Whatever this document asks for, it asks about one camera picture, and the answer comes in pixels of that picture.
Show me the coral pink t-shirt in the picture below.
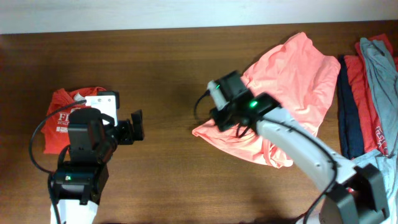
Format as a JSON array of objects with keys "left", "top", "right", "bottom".
[{"left": 192, "top": 32, "right": 341, "bottom": 168}]

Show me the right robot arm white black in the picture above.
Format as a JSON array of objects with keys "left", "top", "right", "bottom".
[{"left": 207, "top": 71, "right": 391, "bottom": 223}]

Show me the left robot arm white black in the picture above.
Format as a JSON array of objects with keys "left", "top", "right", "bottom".
[{"left": 47, "top": 108, "right": 144, "bottom": 223}]

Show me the folded orange red printed shirt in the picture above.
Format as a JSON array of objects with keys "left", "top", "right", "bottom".
[{"left": 41, "top": 86, "right": 106, "bottom": 154}]

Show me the dark navy shirt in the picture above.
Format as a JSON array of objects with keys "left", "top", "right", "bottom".
[{"left": 336, "top": 55, "right": 364, "bottom": 159}]

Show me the grey t-shirt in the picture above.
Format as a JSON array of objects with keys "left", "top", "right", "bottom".
[{"left": 359, "top": 37, "right": 397, "bottom": 155}]

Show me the light blue grey shirt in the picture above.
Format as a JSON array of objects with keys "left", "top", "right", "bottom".
[{"left": 353, "top": 150, "right": 397, "bottom": 224}]

